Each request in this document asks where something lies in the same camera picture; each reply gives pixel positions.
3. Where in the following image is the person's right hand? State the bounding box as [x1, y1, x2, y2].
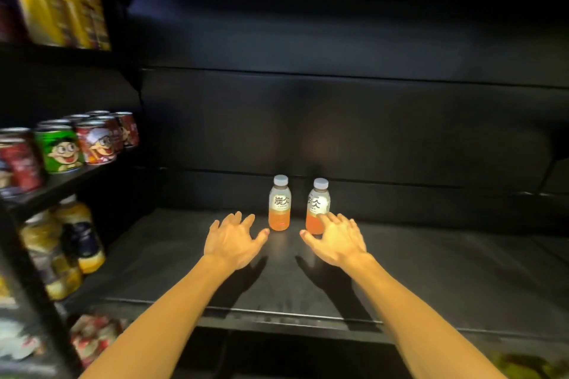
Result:
[300, 213, 370, 269]

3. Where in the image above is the person's left hand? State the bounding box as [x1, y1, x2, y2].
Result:
[204, 212, 271, 272]

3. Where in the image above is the black shelf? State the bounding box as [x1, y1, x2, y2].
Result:
[62, 0, 569, 379]

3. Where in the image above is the person's left forearm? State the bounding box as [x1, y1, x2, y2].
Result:
[79, 254, 250, 379]

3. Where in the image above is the person's right forearm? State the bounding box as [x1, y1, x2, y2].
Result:
[342, 254, 507, 379]

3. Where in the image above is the row of yellow dark label bottles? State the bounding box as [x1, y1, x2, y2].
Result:
[20, 195, 107, 302]

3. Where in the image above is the row of red white small bottles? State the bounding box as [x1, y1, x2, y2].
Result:
[69, 313, 127, 368]

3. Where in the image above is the black metal drinks rack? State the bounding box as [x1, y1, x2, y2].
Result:
[0, 36, 148, 379]

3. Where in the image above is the group of cartoon drink cans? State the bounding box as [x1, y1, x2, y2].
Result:
[0, 110, 140, 197]

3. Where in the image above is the row of clear white capped bottles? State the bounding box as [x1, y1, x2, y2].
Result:
[0, 319, 45, 362]

